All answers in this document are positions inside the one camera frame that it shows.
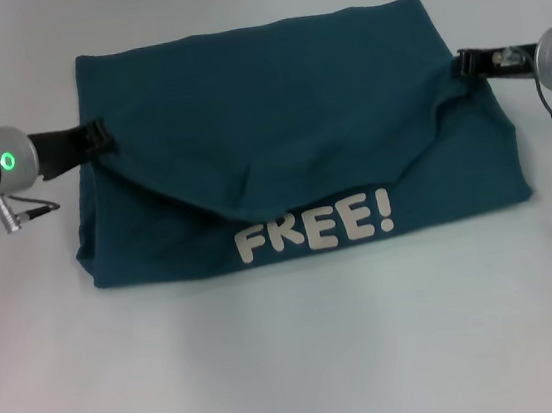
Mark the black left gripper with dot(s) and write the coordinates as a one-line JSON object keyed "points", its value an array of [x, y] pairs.
{"points": [[60, 148]]}

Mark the teal blue t-shirt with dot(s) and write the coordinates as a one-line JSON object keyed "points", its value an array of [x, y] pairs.
{"points": [[287, 129]]}

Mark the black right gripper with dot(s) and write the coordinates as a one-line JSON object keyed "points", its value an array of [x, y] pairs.
{"points": [[506, 70]]}

